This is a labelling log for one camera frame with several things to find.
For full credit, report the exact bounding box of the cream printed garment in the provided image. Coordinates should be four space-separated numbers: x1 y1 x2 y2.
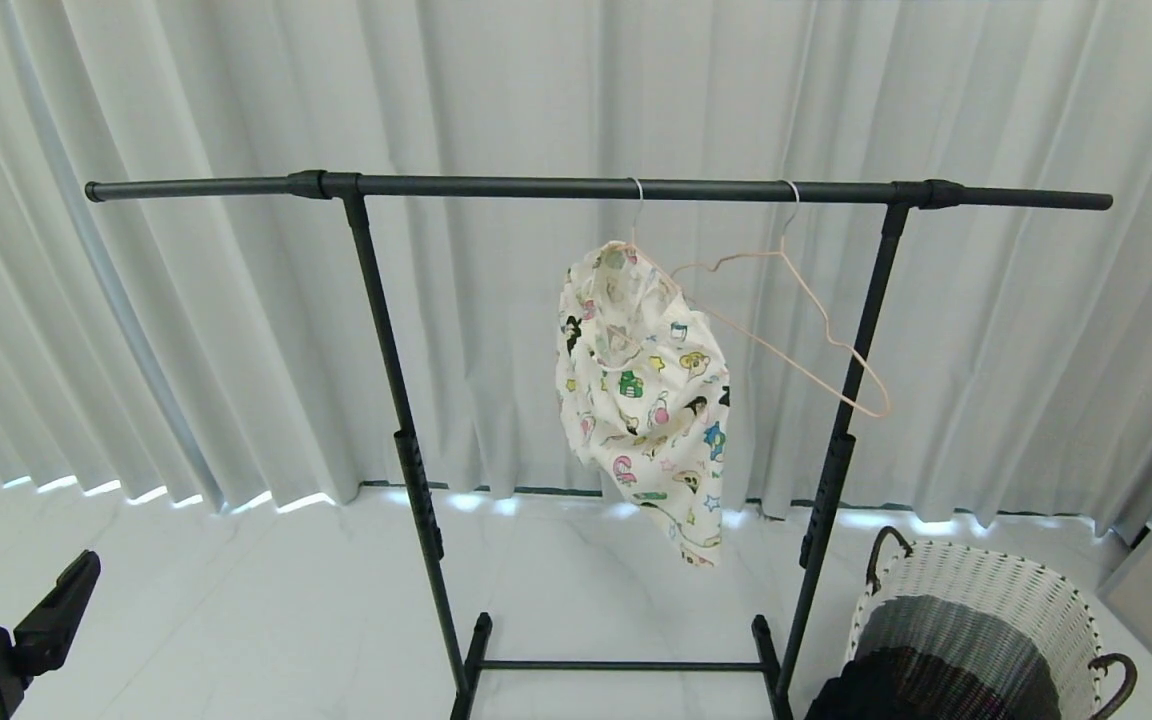
554 240 732 568

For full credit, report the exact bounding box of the pink clothes hanger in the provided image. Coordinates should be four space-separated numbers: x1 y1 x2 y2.
626 178 685 296
671 180 892 419

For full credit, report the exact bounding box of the black garment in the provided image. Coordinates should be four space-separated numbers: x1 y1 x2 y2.
804 648 947 720

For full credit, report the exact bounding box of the black clothes rack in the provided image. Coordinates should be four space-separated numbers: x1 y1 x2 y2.
84 170 1114 720

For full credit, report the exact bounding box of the white laundry basket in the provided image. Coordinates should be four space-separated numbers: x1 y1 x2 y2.
844 527 1137 720

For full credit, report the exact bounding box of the white curtain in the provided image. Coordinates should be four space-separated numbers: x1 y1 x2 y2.
0 0 1152 546

